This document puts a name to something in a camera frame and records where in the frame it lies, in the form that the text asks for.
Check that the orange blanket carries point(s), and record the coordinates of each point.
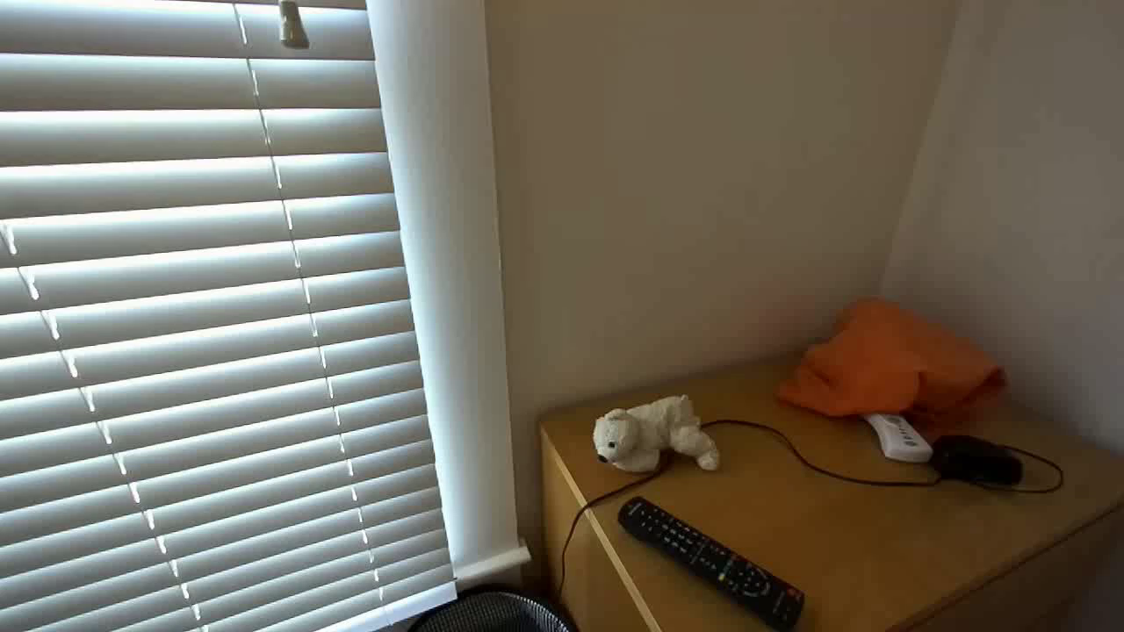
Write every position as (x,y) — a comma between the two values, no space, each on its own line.
(885,362)

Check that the light wooden chest of drawers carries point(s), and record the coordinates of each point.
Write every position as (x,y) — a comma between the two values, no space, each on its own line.
(845,540)

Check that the white plush toy animal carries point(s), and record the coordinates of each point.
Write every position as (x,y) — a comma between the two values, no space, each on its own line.
(652,437)

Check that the black television remote control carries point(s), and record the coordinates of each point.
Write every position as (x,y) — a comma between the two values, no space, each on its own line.
(710,563)

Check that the black waste bin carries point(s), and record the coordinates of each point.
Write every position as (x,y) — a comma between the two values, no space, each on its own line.
(494,611)

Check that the white remote control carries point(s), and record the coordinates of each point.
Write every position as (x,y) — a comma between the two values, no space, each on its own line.
(900,437)

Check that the white slatted window blind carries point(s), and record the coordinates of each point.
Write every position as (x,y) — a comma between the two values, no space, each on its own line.
(200,353)

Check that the black alarm clock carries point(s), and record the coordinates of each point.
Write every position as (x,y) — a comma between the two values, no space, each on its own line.
(979,461)

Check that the white window frame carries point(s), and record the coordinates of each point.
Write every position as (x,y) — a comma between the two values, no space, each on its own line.
(450,292)

